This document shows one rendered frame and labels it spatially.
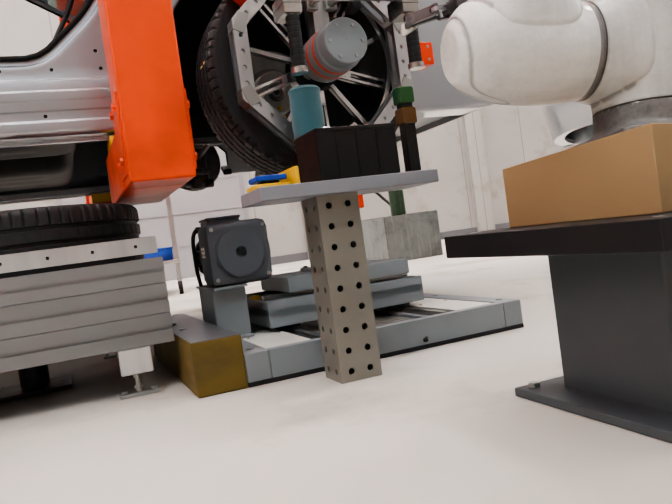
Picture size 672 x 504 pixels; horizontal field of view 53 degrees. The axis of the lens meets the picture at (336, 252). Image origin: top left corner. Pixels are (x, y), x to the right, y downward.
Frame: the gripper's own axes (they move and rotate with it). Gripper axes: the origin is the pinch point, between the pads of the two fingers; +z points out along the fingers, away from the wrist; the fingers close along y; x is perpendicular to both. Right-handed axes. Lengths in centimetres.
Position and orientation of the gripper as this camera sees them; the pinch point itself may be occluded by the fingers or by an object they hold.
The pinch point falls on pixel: (427, 29)
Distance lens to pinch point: 185.9
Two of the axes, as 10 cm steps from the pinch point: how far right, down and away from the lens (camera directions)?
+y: 9.2, -1.4, 3.7
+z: -3.7, 0.3, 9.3
